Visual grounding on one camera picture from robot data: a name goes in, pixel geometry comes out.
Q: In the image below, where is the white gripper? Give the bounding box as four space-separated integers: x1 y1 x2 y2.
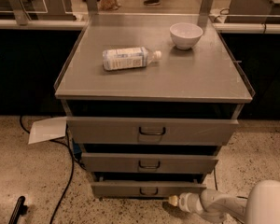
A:
168 193 203 214

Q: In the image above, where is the grey bottom drawer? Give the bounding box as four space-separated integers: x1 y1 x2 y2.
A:
91 180 206 199

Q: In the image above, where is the grey drawer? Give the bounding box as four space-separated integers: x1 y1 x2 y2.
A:
66 117 238 146
82 153 217 174
91 180 206 199

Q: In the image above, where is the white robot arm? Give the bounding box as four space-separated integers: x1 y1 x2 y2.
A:
168 180 280 224

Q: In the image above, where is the grey middle drawer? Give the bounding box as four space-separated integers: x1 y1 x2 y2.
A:
82 153 217 174

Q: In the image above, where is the grey metal drawer cabinet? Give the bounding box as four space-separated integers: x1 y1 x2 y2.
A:
53 13 256 185

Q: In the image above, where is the grey top drawer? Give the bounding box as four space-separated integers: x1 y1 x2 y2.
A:
66 117 238 146

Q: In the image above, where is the blue object behind cabinet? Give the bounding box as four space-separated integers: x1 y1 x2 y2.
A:
72 141 82 160

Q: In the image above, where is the white paper sheet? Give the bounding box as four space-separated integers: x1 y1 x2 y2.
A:
28 117 66 144

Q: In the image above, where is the clear plastic water bottle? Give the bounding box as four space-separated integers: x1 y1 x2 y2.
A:
103 47 161 71

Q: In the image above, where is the black bar on floor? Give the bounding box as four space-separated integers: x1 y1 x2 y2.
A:
8 196 28 224

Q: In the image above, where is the white ceramic bowl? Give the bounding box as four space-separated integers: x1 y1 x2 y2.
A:
170 22 203 50

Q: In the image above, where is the black cable right floor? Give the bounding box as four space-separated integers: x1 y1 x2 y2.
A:
212 167 218 191

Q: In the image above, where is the black cable floor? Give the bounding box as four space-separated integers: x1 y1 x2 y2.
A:
19 115 85 224
212 167 218 191

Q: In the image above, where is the black cable left floor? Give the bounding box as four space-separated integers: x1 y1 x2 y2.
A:
19 115 85 224

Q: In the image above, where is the grey post right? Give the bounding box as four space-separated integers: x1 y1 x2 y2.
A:
198 0 214 27

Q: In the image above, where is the grey post left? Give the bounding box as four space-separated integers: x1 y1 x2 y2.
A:
8 0 29 25

